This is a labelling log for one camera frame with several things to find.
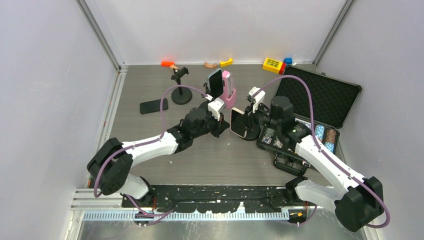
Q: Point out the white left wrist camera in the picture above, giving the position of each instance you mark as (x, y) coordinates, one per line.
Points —
(215, 107)

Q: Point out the pink wedge stand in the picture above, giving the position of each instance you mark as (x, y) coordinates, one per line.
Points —
(229, 95)

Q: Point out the orange wooden block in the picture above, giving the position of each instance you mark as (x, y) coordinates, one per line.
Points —
(167, 63)

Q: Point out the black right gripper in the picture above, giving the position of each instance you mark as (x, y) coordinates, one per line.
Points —
(249, 112)

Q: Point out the blue toy brick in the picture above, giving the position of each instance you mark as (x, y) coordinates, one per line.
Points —
(288, 60)

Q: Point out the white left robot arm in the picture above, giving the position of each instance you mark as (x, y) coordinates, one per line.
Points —
(110, 167)

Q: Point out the black foam-lined case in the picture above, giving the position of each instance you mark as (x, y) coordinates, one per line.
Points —
(332, 100)

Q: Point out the yellow arch block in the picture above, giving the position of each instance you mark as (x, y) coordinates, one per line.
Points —
(226, 63)

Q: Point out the tan arch block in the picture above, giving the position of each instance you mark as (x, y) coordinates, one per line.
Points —
(210, 65)

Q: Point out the smartphone with cream case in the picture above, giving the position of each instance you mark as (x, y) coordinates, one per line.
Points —
(238, 122)

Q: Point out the yellow toy brick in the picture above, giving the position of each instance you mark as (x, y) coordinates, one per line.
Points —
(271, 65)

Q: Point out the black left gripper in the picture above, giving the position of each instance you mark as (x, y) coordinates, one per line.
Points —
(219, 126)

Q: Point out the black smartphone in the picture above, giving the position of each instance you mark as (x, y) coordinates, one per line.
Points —
(153, 106)

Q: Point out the black phone stand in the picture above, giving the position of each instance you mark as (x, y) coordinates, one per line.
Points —
(180, 95)
(252, 134)
(208, 91)

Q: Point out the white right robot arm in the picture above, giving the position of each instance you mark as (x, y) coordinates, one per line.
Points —
(354, 199)

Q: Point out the smartphone with clear case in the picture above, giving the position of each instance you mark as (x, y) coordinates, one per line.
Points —
(215, 83)

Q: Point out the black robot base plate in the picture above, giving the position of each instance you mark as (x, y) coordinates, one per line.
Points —
(217, 199)

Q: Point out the red toy brick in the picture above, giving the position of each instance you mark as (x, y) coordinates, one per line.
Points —
(282, 68)

